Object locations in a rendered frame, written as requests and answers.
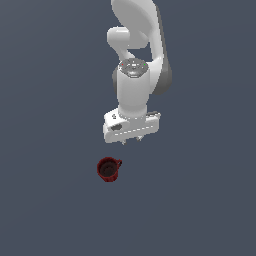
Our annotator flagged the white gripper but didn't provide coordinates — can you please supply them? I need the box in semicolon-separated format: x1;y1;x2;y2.
102;107;162;146

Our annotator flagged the dark red mug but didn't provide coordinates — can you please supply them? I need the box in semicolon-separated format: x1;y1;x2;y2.
96;156;123;183

